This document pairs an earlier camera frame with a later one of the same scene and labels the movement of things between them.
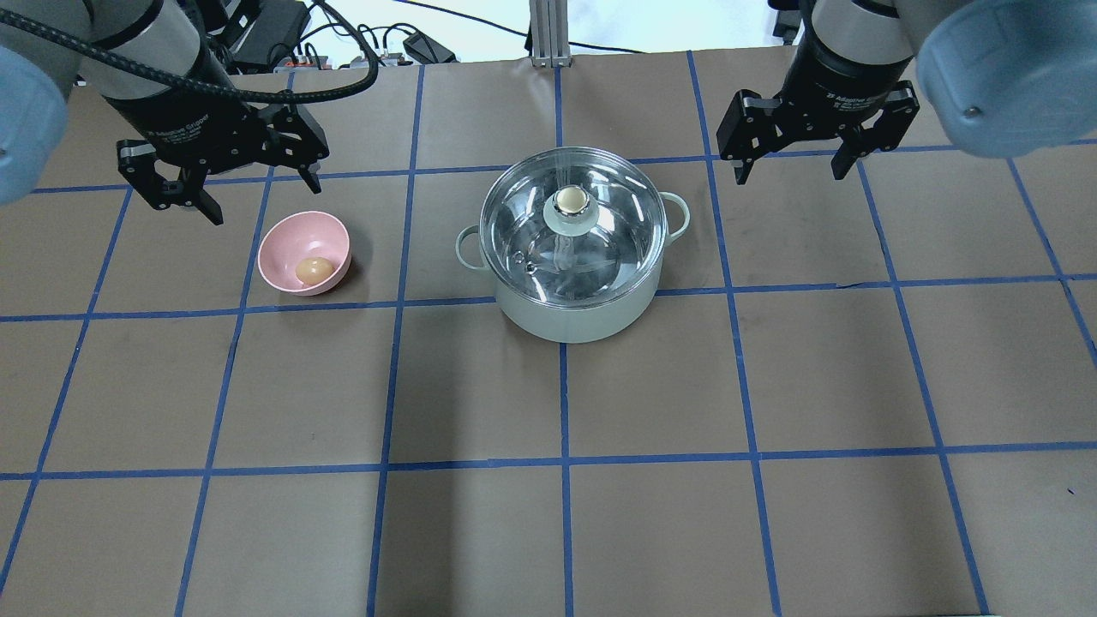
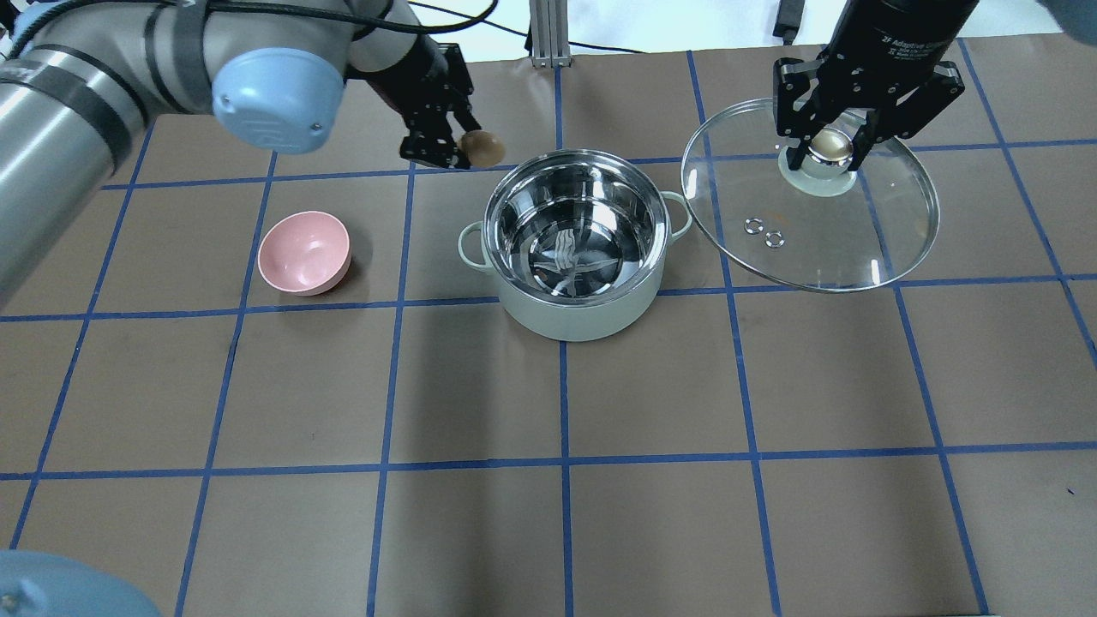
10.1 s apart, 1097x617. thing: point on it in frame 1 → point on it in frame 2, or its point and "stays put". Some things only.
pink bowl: [297, 236] stays put
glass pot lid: [572, 227] → [819, 230]
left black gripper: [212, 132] → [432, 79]
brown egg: [313, 271] → [482, 148]
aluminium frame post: [550, 33] stays put
